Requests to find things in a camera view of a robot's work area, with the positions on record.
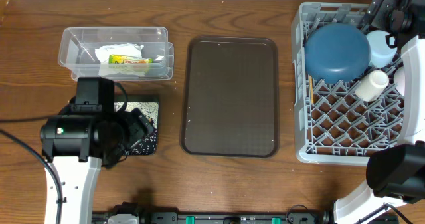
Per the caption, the rice food waste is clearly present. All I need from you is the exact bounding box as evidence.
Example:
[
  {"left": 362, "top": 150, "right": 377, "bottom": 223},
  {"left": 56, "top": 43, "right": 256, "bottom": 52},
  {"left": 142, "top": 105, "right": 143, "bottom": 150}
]
[{"left": 114, "top": 101, "right": 159, "bottom": 154}]

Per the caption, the light blue bowl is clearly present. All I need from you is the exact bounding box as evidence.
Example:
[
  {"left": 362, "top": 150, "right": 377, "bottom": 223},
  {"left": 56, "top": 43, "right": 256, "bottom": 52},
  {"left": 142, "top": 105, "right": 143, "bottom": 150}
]
[{"left": 366, "top": 30, "right": 397, "bottom": 68}]

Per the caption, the pink bowl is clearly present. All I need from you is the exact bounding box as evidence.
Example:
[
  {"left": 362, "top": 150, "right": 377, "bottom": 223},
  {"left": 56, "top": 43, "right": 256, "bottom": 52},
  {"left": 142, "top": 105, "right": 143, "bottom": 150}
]
[{"left": 393, "top": 66, "right": 405, "bottom": 96}]

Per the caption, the cream plastic cup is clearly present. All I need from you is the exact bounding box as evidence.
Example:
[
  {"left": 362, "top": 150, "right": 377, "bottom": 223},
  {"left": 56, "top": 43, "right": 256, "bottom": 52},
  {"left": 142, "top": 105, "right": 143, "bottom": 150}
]
[{"left": 355, "top": 70, "right": 389, "bottom": 102}]

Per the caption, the dark blue plate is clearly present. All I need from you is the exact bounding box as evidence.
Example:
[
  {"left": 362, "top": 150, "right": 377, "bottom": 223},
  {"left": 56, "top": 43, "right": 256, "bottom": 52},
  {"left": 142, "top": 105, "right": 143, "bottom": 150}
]
[{"left": 304, "top": 23, "right": 371, "bottom": 84}]

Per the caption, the yellow green snack wrapper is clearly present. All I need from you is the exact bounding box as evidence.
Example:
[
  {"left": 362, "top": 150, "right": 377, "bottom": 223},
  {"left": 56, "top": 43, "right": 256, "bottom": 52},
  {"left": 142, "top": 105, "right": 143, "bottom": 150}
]
[{"left": 108, "top": 55, "right": 153, "bottom": 64}]

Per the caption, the white napkin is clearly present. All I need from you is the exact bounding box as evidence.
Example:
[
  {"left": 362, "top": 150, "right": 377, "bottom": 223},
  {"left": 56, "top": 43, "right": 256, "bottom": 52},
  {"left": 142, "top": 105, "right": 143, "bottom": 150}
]
[{"left": 95, "top": 43, "right": 149, "bottom": 76}]

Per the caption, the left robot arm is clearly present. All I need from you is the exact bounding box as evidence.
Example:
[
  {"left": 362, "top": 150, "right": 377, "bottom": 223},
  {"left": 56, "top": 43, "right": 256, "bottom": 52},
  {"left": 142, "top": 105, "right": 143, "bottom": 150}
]
[{"left": 3, "top": 108, "right": 156, "bottom": 223}]

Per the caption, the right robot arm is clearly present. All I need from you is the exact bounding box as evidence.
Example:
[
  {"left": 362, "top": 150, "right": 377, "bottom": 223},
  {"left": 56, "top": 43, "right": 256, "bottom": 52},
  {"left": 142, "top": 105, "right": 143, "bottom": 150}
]
[{"left": 321, "top": 0, "right": 424, "bottom": 224}]

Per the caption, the grey dishwasher rack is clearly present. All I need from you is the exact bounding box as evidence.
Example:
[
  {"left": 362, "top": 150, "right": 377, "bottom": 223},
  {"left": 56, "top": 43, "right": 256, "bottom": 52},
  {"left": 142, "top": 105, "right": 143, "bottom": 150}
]
[{"left": 291, "top": 2, "right": 404, "bottom": 166}]

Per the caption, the black tray bin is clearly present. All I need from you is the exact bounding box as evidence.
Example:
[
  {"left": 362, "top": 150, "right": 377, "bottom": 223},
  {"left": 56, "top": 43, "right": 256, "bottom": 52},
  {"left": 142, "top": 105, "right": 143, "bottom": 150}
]
[{"left": 112, "top": 94, "right": 160, "bottom": 156}]

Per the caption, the clear plastic bin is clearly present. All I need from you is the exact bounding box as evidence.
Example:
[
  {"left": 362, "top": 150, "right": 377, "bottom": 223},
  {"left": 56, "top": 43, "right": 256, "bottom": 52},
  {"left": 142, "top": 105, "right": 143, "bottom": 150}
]
[{"left": 58, "top": 27, "right": 174, "bottom": 81}]

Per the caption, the brown serving tray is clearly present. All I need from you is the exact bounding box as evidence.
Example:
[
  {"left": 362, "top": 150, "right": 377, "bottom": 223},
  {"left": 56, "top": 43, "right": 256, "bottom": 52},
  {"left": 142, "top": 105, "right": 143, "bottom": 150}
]
[{"left": 180, "top": 36, "right": 280, "bottom": 158}]

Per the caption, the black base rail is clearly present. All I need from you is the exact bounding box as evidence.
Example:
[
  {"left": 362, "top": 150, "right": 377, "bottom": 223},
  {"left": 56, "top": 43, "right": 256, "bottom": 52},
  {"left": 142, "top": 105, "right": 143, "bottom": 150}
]
[{"left": 89, "top": 202, "right": 334, "bottom": 224}]

